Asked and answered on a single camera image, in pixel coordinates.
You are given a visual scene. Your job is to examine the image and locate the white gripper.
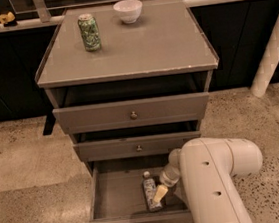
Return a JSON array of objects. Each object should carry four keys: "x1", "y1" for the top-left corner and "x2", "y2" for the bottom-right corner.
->
[{"x1": 153, "y1": 148, "x2": 181, "y2": 203}]

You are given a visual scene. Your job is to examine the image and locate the blue plastic bottle white cap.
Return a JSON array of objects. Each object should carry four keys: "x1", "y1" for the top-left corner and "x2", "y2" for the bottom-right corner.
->
[{"x1": 142, "y1": 171, "x2": 163, "y2": 213}]

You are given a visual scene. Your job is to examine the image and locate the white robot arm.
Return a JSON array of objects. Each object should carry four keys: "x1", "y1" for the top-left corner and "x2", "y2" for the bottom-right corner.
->
[{"x1": 153, "y1": 137, "x2": 263, "y2": 223}]

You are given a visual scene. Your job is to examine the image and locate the grey open bottom drawer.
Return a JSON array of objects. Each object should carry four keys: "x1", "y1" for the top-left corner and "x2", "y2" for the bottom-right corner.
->
[{"x1": 87, "y1": 154, "x2": 193, "y2": 223}]

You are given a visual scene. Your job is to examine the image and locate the grey middle drawer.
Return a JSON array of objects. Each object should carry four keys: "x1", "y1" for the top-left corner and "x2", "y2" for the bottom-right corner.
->
[{"x1": 73, "y1": 131, "x2": 201, "y2": 162}]

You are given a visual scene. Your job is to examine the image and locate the grey top drawer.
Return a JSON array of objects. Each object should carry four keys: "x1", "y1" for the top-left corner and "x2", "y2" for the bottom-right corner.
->
[{"x1": 53, "y1": 92, "x2": 209, "y2": 134}]

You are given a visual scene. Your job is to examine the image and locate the grey wooden drawer cabinet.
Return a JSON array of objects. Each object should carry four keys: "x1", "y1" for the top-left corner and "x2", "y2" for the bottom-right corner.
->
[{"x1": 27, "y1": 0, "x2": 232, "y2": 182}]

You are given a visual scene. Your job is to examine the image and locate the green soda can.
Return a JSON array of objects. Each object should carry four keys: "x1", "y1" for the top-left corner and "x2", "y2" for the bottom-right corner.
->
[{"x1": 77, "y1": 13, "x2": 102, "y2": 52}]

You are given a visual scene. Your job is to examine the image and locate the white ceramic bowl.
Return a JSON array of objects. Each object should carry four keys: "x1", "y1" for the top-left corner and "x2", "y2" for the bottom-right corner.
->
[{"x1": 113, "y1": 0, "x2": 143, "y2": 24}]

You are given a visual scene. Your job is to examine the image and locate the white diagonal pipe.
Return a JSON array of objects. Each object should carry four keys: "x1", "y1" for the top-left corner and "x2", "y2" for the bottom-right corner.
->
[{"x1": 250, "y1": 13, "x2": 279, "y2": 98}]

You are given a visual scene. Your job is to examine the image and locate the yellow and black small object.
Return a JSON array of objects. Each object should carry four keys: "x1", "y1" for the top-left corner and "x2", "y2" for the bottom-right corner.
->
[{"x1": 0, "y1": 11, "x2": 17, "y2": 27}]

